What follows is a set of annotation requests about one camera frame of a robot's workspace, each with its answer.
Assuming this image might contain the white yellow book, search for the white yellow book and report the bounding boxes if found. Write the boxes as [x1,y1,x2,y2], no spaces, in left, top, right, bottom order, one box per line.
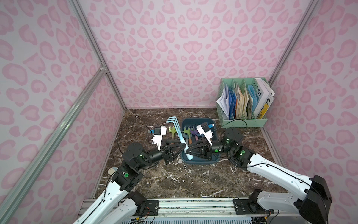
[253,78,275,119]

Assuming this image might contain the green rake wooden handle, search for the green rake wooden handle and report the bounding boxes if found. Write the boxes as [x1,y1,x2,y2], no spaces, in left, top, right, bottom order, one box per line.
[169,126,177,140]

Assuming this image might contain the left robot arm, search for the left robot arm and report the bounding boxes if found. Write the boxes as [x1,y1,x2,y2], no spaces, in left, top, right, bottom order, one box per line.
[75,140,187,224]

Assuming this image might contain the dark teal storage box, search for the dark teal storage box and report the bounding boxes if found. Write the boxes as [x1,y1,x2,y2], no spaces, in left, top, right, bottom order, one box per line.
[180,118,221,165]

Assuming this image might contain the mint green file organizer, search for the mint green file organizer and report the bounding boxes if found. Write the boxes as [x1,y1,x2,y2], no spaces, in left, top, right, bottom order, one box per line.
[216,78,268,128]

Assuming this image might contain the light blue fork white handle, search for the light blue fork white handle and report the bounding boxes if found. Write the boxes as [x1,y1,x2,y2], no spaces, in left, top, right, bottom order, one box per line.
[166,116,194,160]

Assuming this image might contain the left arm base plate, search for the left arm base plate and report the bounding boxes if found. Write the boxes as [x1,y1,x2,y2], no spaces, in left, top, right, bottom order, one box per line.
[134,199,159,216]

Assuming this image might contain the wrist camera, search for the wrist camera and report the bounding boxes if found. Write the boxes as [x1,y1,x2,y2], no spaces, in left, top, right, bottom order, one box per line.
[196,122,213,145]
[151,126,167,151]

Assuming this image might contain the aluminium front rail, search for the aluminium front rail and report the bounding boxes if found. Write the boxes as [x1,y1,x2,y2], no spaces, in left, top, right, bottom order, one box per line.
[75,195,319,224]

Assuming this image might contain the white paper stack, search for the white paper stack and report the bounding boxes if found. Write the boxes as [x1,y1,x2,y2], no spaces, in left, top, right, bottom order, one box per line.
[216,84,229,119]

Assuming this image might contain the green rake orange handle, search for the green rake orange handle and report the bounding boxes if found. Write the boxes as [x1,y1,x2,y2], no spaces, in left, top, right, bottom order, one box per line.
[183,127,192,145]

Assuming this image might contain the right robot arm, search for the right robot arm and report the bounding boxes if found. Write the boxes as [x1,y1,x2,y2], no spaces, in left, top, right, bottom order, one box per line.
[185,128,332,224]

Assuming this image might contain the light blue stapler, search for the light blue stapler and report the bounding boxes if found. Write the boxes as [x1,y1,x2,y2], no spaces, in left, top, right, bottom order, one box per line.
[108,167,118,176]

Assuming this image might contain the purple rake pink handle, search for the purple rake pink handle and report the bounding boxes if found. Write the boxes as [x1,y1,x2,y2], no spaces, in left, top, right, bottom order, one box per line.
[191,127,199,141]

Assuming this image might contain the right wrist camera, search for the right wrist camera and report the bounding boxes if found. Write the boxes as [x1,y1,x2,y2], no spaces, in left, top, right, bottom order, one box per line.
[196,122,213,145]

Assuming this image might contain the tan paper folders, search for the tan paper folders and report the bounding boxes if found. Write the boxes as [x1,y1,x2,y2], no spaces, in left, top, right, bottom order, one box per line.
[234,80,254,119]

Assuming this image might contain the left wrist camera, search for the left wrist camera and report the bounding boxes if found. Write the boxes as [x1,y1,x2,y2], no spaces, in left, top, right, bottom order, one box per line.
[151,126,167,151]

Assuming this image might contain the teal rake yellow handle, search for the teal rake yellow handle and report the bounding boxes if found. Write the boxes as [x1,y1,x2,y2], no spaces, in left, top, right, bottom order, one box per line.
[208,123,216,136]

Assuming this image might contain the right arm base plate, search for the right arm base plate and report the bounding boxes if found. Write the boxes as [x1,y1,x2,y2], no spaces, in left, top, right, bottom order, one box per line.
[233,198,264,215]

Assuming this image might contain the blue folders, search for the blue folders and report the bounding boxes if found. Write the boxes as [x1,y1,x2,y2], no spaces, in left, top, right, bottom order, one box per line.
[228,86,237,120]

